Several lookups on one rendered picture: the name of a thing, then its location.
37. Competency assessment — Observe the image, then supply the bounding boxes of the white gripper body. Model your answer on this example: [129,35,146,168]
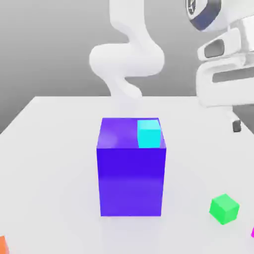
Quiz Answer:
[195,62,254,109]

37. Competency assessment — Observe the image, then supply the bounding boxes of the small orange cube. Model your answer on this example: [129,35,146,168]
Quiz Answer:
[0,235,10,254]

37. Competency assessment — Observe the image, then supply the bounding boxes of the small cyan cube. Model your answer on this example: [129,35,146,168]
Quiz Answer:
[137,119,162,149]

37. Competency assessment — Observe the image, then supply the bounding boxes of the small green cube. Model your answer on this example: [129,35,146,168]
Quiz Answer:
[208,193,240,226]

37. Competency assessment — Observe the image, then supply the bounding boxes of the large purple box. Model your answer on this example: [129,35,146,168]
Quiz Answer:
[96,117,167,217]

